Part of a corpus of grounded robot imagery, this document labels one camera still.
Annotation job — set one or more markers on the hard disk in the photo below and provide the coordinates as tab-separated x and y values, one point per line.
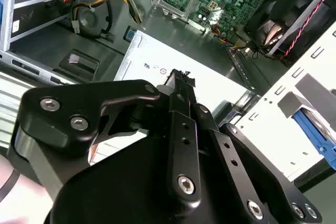
312	132

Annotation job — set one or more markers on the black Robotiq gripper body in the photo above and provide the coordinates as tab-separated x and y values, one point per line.
118	187

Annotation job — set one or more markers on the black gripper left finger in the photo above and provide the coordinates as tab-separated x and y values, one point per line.
78	95

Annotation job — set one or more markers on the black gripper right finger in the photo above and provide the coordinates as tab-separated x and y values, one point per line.
236	155

